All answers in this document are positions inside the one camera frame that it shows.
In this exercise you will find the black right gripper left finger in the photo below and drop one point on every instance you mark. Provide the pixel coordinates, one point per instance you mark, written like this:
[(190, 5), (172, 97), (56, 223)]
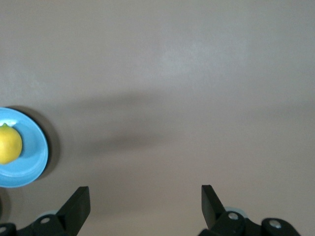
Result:
[(71, 214)]

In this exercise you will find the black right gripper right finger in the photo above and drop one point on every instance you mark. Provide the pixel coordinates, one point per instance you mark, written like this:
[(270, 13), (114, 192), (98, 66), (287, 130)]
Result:
[(212, 211)]

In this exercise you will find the yellow lemon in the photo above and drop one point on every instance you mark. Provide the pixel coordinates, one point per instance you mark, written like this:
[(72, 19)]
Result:
[(9, 145)]

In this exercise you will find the blue plate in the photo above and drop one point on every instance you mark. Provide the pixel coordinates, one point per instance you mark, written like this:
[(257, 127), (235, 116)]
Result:
[(32, 159)]

